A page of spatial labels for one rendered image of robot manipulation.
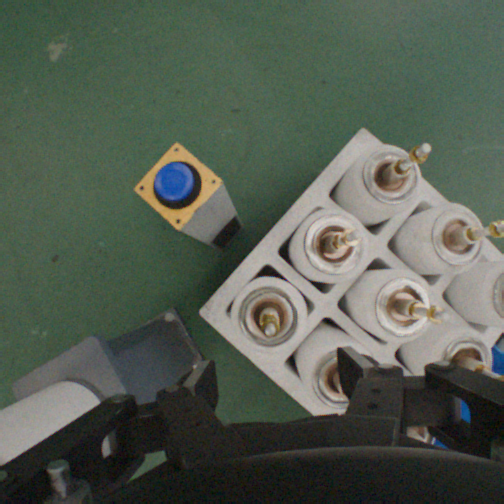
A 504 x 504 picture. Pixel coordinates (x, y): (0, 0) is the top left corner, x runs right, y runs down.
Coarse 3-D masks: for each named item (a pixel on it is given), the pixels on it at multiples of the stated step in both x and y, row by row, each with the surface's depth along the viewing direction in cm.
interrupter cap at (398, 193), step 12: (372, 156) 35; (384, 156) 35; (396, 156) 35; (408, 156) 35; (372, 168) 35; (384, 168) 35; (372, 180) 35; (408, 180) 35; (372, 192) 35; (384, 192) 35; (396, 192) 35; (408, 192) 35; (396, 204) 35
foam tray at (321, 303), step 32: (352, 160) 43; (320, 192) 43; (288, 224) 43; (384, 224) 44; (256, 256) 42; (384, 256) 42; (224, 288) 42; (320, 288) 50; (224, 320) 42; (320, 320) 42; (448, 320) 41; (256, 352) 41; (288, 352) 41; (384, 352) 41; (288, 384) 41
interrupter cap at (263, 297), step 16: (256, 288) 35; (272, 288) 35; (256, 304) 35; (272, 304) 35; (288, 304) 35; (240, 320) 34; (256, 320) 35; (288, 320) 34; (256, 336) 34; (288, 336) 34
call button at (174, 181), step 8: (168, 168) 28; (176, 168) 28; (184, 168) 28; (160, 176) 28; (168, 176) 28; (176, 176) 28; (184, 176) 28; (192, 176) 29; (160, 184) 28; (168, 184) 28; (176, 184) 28; (184, 184) 28; (192, 184) 29; (160, 192) 28; (168, 192) 28; (176, 192) 28; (184, 192) 28; (168, 200) 29; (176, 200) 29
